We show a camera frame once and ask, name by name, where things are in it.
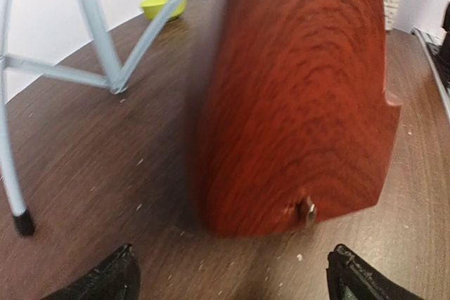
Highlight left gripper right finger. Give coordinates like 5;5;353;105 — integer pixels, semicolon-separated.
326;244;420;300

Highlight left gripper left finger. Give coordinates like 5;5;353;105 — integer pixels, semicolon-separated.
45;243;141;299

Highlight white perforated music stand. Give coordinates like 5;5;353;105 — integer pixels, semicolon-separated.
0;0;214;237

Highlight brown wooden metronome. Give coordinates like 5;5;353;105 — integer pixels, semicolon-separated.
185;0;401;237

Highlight green plastic bowl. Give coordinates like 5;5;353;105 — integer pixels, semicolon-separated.
140;0;187;21

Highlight patterned paper cup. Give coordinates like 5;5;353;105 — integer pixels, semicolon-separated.
381;0;404;32

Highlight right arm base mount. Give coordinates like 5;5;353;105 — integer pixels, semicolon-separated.
427;4;450;89

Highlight aluminium front rail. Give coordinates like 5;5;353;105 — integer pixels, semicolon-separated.
411;28;449;119

